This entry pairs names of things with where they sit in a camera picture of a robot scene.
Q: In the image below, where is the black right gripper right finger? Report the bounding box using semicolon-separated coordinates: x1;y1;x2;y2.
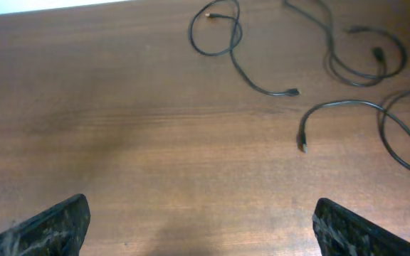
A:
312;198;410;256

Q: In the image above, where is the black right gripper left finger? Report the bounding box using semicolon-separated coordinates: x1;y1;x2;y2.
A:
0;193;90;256

